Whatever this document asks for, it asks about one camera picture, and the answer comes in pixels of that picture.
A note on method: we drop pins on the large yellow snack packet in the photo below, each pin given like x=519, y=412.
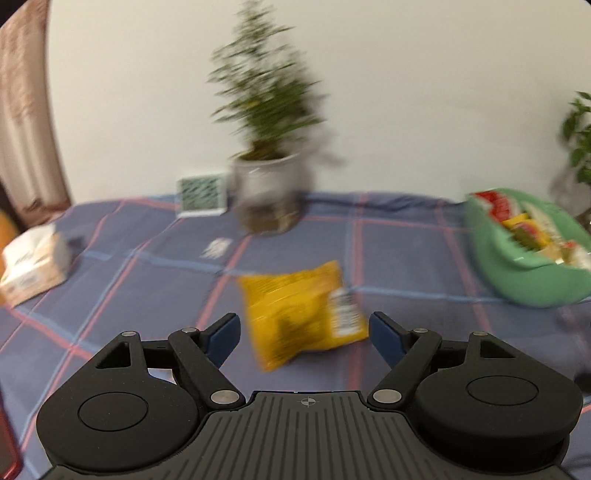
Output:
x=291, y=314

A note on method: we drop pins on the blue plaid tablecloth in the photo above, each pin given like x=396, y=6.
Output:
x=138, y=300

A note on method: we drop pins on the green speckled bowl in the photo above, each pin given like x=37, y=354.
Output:
x=517, y=281

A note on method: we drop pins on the small yellow snack packet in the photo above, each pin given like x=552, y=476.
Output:
x=531, y=233

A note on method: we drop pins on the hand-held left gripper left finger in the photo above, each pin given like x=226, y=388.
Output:
x=224, y=339

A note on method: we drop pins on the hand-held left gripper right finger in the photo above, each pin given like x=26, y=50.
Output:
x=385, y=337

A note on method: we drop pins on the red flat object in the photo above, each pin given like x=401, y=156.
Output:
x=7, y=443

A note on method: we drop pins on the pale curtain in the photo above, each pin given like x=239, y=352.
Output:
x=23, y=115

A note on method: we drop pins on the potted plant clear pot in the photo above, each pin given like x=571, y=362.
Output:
x=268, y=194

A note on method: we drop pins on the white digital clock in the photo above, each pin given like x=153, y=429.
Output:
x=203, y=194

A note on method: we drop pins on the white label tag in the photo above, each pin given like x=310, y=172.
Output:
x=217, y=248

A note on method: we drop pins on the leafy plant in glass vase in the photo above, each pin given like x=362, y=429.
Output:
x=577, y=138

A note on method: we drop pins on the tissue pack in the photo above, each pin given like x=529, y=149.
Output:
x=32, y=263

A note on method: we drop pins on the orange object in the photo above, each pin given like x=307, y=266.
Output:
x=7, y=230

